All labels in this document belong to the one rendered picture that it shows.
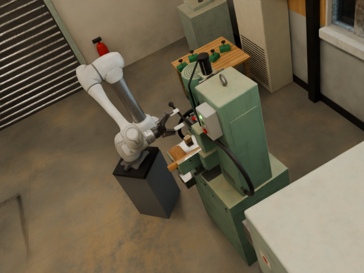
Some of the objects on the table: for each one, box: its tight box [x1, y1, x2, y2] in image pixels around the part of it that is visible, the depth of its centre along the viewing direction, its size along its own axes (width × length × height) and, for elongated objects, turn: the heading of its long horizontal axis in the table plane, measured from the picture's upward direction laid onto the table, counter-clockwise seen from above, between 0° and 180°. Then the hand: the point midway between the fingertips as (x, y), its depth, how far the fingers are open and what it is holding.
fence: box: [178, 153, 200, 170], centre depth 220 cm, size 60×2×6 cm, turn 135°
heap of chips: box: [168, 145, 186, 161], centre depth 225 cm, size 9×14×4 cm, turn 45°
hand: (179, 117), depth 220 cm, fingers open, 13 cm apart
